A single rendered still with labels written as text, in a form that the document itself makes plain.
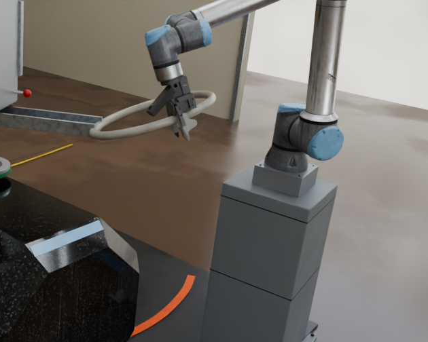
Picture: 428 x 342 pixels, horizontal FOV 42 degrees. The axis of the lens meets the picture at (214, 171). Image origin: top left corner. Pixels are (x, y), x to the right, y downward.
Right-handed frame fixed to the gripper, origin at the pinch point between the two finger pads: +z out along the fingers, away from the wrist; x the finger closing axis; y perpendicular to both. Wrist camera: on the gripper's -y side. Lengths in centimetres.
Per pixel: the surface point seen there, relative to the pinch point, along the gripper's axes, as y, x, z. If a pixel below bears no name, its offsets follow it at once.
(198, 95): 21.1, 26.4, -6.7
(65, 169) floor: -5, 285, 64
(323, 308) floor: 75, 62, 137
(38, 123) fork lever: -39, 39, -14
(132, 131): -14.9, 3.5, -6.7
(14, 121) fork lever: -46, 43, -17
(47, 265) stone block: -56, 0, 25
